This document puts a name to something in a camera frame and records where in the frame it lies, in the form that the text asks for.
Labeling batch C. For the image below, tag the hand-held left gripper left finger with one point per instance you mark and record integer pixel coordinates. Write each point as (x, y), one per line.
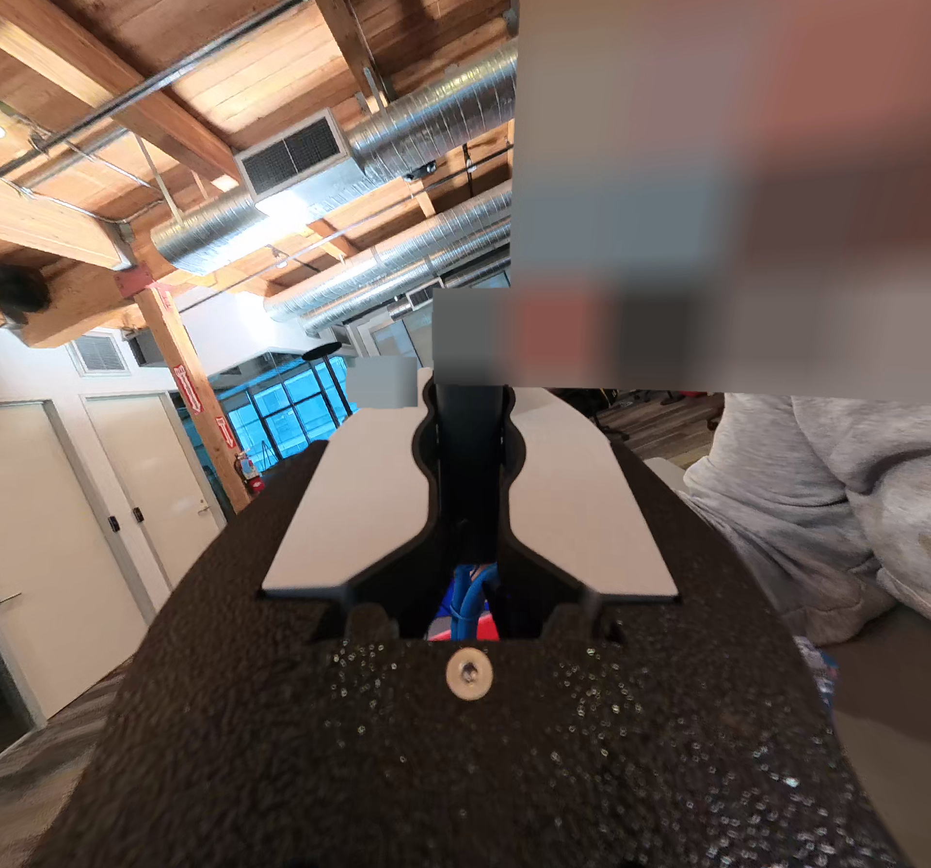
(349, 504)

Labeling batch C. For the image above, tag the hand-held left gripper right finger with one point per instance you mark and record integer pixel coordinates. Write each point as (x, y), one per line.
(582, 504)

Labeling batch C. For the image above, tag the black ethernet adapter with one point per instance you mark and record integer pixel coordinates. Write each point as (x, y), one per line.
(469, 461)

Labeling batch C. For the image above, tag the red plastic bin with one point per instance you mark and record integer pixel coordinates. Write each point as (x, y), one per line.
(438, 632)

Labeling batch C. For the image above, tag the red fire extinguisher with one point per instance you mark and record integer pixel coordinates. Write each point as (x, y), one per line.
(249, 475)

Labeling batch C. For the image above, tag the large grid window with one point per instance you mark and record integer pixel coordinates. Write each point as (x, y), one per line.
(284, 417)

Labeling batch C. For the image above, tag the black floor lamp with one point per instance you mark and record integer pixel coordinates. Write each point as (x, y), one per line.
(322, 352)

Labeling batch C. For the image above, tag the person's grey hoodie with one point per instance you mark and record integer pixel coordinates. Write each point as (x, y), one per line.
(800, 504)

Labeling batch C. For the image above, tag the black round ceiling fixture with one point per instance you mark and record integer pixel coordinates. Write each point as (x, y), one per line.
(22, 292)

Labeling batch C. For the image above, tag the black ceiling pipe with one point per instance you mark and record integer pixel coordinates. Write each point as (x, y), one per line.
(218, 45)

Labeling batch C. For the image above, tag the wooden post with red signs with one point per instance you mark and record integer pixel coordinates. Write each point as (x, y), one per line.
(182, 403)

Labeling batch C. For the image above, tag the spiral metal duct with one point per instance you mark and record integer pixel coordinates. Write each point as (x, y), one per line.
(436, 225)
(451, 261)

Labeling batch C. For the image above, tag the white wall vent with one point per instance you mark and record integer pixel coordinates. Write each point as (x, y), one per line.
(100, 354)

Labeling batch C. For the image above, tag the large spiral duct with vent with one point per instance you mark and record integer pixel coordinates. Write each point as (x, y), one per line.
(305, 163)

